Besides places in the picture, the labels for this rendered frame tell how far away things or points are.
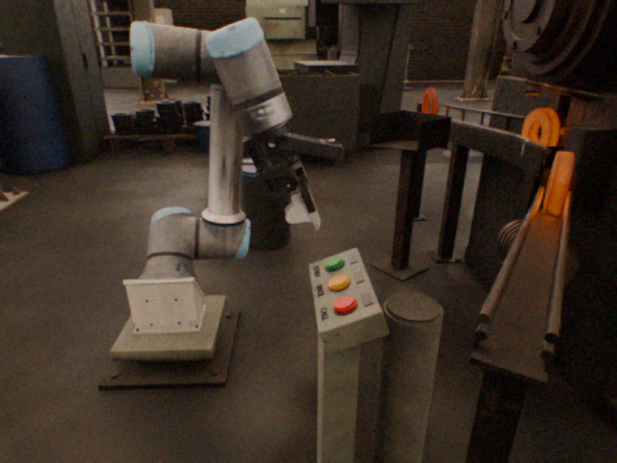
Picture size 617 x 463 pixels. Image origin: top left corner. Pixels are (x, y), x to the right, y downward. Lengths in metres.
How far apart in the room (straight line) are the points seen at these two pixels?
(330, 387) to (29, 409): 1.02
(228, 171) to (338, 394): 0.84
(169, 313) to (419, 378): 0.87
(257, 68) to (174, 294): 0.92
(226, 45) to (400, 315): 0.58
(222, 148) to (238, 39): 0.75
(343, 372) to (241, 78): 0.56
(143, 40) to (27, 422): 1.15
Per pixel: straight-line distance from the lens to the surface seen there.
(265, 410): 1.42
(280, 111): 0.75
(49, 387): 1.70
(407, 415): 1.04
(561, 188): 1.11
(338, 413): 0.95
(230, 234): 1.53
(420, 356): 0.93
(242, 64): 0.73
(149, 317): 1.55
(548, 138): 1.58
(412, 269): 2.16
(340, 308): 0.74
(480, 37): 8.60
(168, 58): 0.85
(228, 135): 1.44
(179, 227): 1.55
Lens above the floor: 1.02
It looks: 25 degrees down
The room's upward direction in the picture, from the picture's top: straight up
